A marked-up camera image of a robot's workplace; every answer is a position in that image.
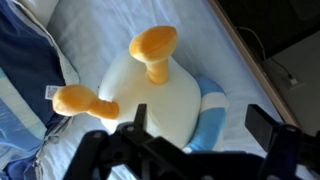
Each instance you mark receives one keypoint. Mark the light wooden bed frame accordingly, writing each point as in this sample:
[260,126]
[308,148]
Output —
[253,66]

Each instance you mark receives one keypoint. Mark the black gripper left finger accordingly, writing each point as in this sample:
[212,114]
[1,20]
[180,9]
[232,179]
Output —
[96,150]

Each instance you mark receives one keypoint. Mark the blue checked blanket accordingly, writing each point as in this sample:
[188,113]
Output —
[23,73]

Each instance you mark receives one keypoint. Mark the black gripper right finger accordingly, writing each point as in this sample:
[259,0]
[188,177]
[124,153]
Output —
[286,146]

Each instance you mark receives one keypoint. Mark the white duck plush orange feet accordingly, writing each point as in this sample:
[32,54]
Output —
[166,100]

